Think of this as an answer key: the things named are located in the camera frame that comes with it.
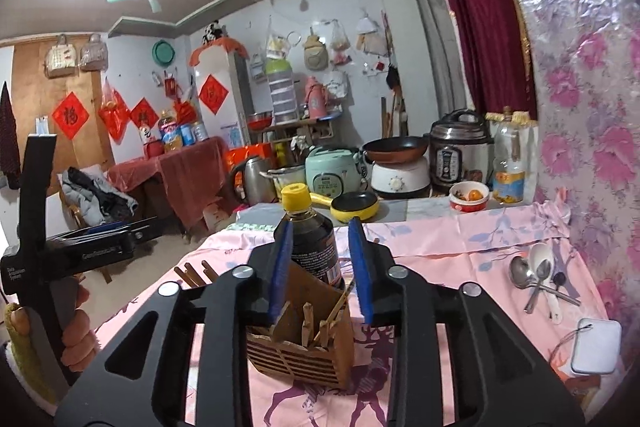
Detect yellow sleeve forearm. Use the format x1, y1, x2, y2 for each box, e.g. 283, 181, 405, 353
4, 303, 58, 414

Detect left hand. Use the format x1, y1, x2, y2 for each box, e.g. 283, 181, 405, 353
8, 283, 99, 374

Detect wooden utensil holder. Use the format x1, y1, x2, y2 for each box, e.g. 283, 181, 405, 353
247, 263, 355, 389

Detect metal spoon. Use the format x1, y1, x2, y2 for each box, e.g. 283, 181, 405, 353
509, 256, 582, 307

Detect dark soy sauce bottle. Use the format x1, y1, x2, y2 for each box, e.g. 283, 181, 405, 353
274, 183, 345, 289

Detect yellow small frying pan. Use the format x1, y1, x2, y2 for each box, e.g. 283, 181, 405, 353
310, 192, 380, 223

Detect pink deer tablecloth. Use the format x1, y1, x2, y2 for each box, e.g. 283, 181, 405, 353
94, 200, 612, 427

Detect red white bowl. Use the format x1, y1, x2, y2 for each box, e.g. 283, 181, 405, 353
449, 181, 490, 212

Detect steel electric kettle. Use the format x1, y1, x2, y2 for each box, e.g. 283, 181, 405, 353
229, 156, 278, 206

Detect white electric stove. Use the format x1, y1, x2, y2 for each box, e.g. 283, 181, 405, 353
371, 156, 431, 198

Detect white ceramic spoon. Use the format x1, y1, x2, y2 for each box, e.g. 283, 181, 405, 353
526, 243, 563, 325

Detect red covered side table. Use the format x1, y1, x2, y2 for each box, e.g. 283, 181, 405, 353
106, 136, 227, 229

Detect small black spoon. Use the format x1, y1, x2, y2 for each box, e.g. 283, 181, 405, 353
552, 272, 566, 289

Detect brown frying pan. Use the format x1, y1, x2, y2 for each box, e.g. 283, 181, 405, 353
362, 136, 430, 165

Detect mint green rice cooker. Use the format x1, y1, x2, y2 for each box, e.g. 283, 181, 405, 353
305, 146, 368, 198

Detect black pressure cooker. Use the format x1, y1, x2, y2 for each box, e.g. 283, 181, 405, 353
427, 108, 494, 194

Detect clear oil bottle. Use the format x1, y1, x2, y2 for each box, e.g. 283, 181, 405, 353
492, 106, 526, 205

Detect white power adapter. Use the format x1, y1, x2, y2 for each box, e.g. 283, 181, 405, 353
570, 317, 622, 375

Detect stacked steamer containers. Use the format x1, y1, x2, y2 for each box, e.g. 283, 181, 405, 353
265, 58, 299, 126

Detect white refrigerator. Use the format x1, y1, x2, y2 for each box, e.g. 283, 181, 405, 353
189, 37, 254, 150

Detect pink thermos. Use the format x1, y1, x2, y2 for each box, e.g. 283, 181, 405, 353
305, 76, 329, 119

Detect green plastic basin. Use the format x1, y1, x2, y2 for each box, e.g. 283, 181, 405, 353
151, 40, 176, 68

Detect dark red curtain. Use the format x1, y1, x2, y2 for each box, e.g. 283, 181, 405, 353
448, 0, 538, 118

